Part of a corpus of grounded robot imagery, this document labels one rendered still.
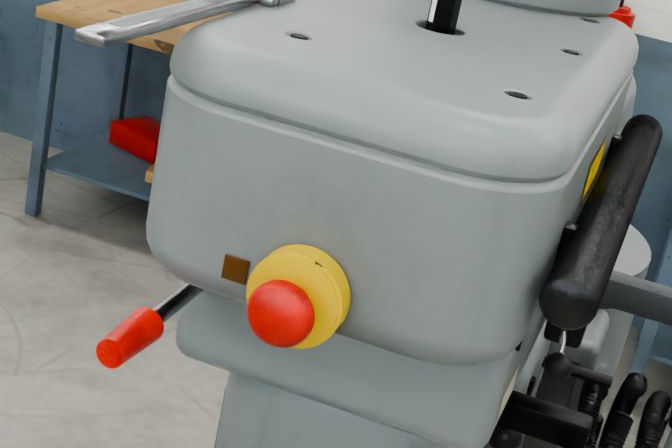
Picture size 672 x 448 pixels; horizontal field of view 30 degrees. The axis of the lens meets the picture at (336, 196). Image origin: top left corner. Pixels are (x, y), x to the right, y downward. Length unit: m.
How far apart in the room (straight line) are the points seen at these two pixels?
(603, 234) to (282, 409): 0.28
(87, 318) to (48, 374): 0.43
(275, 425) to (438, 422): 0.14
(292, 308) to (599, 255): 0.20
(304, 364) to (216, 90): 0.23
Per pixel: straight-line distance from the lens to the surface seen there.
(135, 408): 4.05
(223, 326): 0.90
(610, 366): 1.52
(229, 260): 0.76
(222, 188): 0.75
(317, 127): 0.72
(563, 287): 0.74
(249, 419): 0.97
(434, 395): 0.86
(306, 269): 0.73
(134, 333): 0.79
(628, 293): 1.25
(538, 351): 1.16
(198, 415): 4.06
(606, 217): 0.86
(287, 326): 0.71
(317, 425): 0.94
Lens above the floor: 2.07
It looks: 20 degrees down
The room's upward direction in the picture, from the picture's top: 11 degrees clockwise
